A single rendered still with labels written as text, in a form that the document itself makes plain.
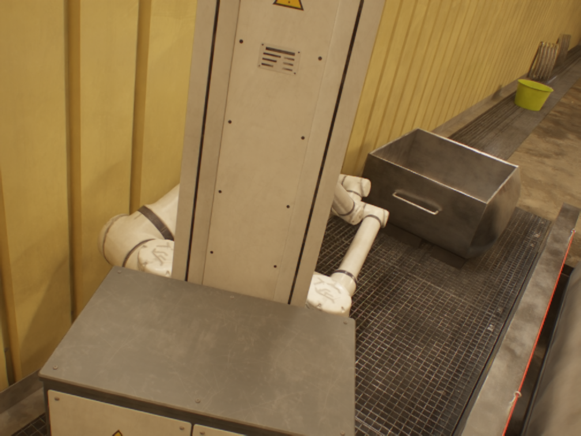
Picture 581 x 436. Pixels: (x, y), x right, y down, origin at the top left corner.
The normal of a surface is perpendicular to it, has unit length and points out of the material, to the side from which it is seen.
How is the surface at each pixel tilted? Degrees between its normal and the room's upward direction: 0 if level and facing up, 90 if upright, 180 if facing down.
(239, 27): 90
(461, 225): 90
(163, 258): 7
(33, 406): 0
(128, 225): 29
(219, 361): 0
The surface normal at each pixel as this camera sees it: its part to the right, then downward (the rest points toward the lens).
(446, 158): -0.55, 0.33
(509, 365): 0.18, -0.85
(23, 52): 0.82, 0.41
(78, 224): -0.25, 0.45
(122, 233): -0.17, -0.62
